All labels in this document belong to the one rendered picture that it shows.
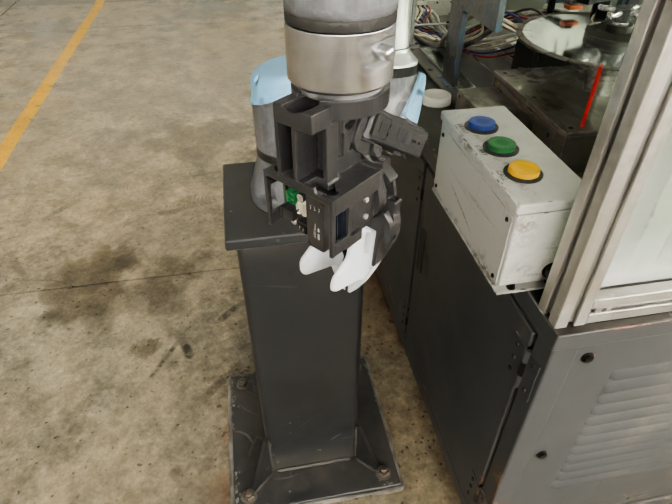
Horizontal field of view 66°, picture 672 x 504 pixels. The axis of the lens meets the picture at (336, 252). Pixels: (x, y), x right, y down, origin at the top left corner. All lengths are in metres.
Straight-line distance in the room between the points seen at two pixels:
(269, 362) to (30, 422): 0.83
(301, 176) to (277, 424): 0.92
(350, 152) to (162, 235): 1.81
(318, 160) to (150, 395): 1.30
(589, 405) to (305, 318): 0.50
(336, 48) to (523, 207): 0.39
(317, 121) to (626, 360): 0.67
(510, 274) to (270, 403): 0.64
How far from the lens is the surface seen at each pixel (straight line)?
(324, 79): 0.35
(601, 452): 1.14
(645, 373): 0.95
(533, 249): 0.73
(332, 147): 0.37
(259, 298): 0.94
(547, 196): 0.70
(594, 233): 0.65
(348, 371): 1.13
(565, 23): 1.22
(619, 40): 1.11
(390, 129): 0.43
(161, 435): 1.54
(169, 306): 1.85
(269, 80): 0.80
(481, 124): 0.83
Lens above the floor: 1.25
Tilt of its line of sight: 39 degrees down
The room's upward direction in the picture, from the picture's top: straight up
